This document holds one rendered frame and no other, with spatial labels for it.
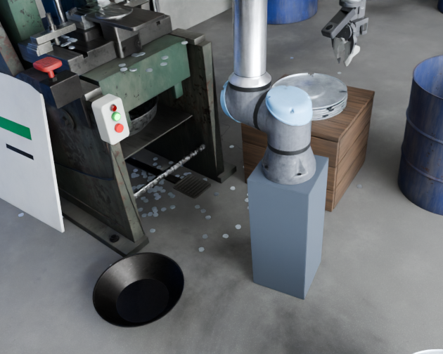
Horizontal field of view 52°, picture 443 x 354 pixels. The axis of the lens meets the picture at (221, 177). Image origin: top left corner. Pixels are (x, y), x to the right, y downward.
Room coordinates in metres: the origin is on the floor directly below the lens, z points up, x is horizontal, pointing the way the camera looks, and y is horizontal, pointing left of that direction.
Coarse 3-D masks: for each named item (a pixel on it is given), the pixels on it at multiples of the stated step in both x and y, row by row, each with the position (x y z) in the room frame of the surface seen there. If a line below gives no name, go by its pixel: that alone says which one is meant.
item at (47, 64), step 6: (42, 60) 1.21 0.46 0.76; (48, 60) 1.21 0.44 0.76; (54, 60) 1.20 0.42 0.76; (60, 60) 1.21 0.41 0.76; (36, 66) 1.19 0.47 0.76; (42, 66) 1.17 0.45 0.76; (48, 66) 1.17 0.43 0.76; (54, 66) 1.18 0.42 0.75; (60, 66) 1.19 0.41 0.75; (48, 72) 1.20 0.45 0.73
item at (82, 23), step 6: (90, 6) 1.61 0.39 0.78; (96, 6) 1.60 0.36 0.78; (102, 6) 1.59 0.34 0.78; (66, 12) 1.57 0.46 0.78; (78, 12) 1.56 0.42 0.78; (84, 12) 1.55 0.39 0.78; (90, 12) 1.54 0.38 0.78; (72, 18) 1.55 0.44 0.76; (78, 18) 1.53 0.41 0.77; (84, 18) 1.52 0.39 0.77; (78, 24) 1.53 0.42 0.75; (84, 24) 1.52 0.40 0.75; (90, 24) 1.53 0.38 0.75; (96, 24) 1.55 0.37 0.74
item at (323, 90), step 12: (276, 84) 1.64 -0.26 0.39; (288, 84) 1.63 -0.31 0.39; (300, 84) 1.61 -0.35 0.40; (312, 84) 1.60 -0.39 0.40; (324, 84) 1.60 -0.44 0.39; (336, 84) 1.59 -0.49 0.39; (312, 96) 1.50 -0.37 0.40; (324, 96) 1.50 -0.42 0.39; (336, 96) 1.49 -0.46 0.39; (312, 108) 1.42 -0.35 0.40
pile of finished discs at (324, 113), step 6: (342, 102) 1.45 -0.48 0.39; (324, 108) 1.44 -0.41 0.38; (330, 108) 1.42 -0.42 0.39; (336, 108) 1.43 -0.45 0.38; (342, 108) 1.47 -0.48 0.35; (318, 114) 1.41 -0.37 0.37; (324, 114) 1.41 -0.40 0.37; (330, 114) 1.42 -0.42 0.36; (336, 114) 1.43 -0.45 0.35; (312, 120) 1.41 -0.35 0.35
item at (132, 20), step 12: (96, 12) 1.52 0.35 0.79; (108, 12) 1.51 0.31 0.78; (120, 12) 1.49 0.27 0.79; (132, 12) 1.50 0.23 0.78; (144, 12) 1.48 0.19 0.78; (156, 12) 1.47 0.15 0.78; (108, 24) 1.42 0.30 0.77; (120, 24) 1.39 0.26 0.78; (132, 24) 1.38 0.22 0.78; (144, 24) 1.38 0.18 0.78; (108, 36) 1.47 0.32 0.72; (120, 36) 1.45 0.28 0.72; (132, 36) 1.49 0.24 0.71; (120, 48) 1.45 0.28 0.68; (132, 48) 1.48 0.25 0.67
